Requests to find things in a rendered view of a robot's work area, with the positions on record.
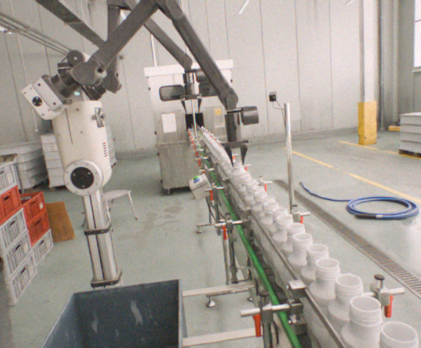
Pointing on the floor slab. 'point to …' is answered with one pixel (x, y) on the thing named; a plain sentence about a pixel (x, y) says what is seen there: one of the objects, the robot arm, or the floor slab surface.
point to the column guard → (366, 123)
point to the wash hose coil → (376, 213)
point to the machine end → (164, 152)
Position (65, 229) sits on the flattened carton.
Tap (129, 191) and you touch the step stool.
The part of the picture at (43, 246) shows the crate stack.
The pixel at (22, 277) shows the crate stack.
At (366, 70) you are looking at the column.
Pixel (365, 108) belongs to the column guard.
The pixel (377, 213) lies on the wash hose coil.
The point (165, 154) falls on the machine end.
